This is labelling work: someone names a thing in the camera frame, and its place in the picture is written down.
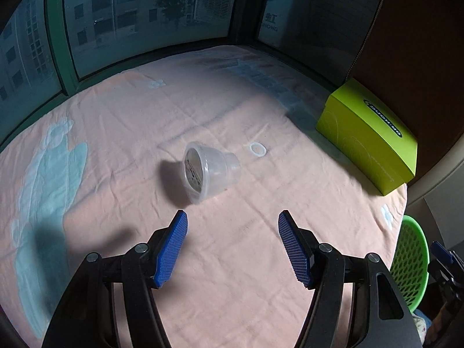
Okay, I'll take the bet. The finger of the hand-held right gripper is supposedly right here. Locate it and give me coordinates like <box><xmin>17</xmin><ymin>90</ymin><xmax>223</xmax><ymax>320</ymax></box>
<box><xmin>431</xmin><ymin>241</ymin><xmax>454</xmax><ymax>264</ymax></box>

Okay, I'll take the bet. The pink printed blanket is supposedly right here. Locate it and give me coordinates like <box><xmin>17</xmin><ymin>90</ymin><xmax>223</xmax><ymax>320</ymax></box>
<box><xmin>0</xmin><ymin>45</ymin><xmax>408</xmax><ymax>348</ymax></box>

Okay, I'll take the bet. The clear funnel-shaped plastic cup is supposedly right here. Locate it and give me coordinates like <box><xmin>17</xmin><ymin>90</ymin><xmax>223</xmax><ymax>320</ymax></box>
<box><xmin>183</xmin><ymin>141</ymin><xmax>241</xmax><ymax>204</ymax></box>

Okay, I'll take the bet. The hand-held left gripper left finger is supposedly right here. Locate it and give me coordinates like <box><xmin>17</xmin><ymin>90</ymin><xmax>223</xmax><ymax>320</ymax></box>
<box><xmin>43</xmin><ymin>209</ymin><xmax>189</xmax><ymax>348</ymax></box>

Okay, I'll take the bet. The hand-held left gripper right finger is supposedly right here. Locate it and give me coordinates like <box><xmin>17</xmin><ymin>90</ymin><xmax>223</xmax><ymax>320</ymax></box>
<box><xmin>277</xmin><ymin>210</ymin><xmax>425</xmax><ymax>348</ymax></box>

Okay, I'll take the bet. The brown upholstered panel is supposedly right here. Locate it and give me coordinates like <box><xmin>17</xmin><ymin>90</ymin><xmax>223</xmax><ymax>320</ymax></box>
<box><xmin>350</xmin><ymin>0</ymin><xmax>464</xmax><ymax>189</ymax></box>

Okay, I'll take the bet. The green mesh plastic basket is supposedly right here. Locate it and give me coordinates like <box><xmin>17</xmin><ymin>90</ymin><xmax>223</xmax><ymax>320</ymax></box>
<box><xmin>389</xmin><ymin>215</ymin><xmax>431</xmax><ymax>313</ymax></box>

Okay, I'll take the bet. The lime green cardboard box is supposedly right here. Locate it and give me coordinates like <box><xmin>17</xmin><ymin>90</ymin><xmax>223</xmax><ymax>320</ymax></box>
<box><xmin>315</xmin><ymin>77</ymin><xmax>418</xmax><ymax>196</ymax></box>

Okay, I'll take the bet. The green window frame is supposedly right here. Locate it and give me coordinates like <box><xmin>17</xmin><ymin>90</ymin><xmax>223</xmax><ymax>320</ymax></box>
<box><xmin>0</xmin><ymin>0</ymin><xmax>385</xmax><ymax>146</ymax></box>

